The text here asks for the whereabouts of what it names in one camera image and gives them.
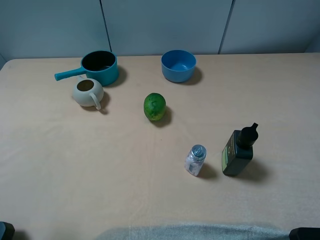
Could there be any teal saucepan with handle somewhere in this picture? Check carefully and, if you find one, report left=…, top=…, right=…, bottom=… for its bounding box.
left=54, top=50, right=119, bottom=87

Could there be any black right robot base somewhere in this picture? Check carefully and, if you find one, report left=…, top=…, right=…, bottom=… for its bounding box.
left=289, top=227, right=320, bottom=240

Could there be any dark green pump bottle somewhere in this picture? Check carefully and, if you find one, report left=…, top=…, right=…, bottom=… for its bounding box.
left=221, top=123, right=259, bottom=177

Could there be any green lime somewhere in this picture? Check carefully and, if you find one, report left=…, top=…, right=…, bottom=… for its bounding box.
left=143, top=93, right=166, bottom=121

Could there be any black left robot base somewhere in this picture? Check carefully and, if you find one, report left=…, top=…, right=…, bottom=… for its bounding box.
left=0, top=221, right=15, bottom=240

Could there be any blue plastic bowl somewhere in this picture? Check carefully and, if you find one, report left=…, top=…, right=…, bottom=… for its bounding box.
left=161, top=49, right=197, bottom=83

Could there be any clear shaker with metal cap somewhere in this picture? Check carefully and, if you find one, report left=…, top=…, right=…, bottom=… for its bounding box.
left=184, top=144, right=207, bottom=177

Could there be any grey cloth at table edge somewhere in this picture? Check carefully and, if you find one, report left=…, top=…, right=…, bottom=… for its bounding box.
left=96, top=222, right=290, bottom=240

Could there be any beige ceramic teapot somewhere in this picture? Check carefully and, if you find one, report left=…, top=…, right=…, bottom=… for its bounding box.
left=72, top=76, right=104, bottom=110

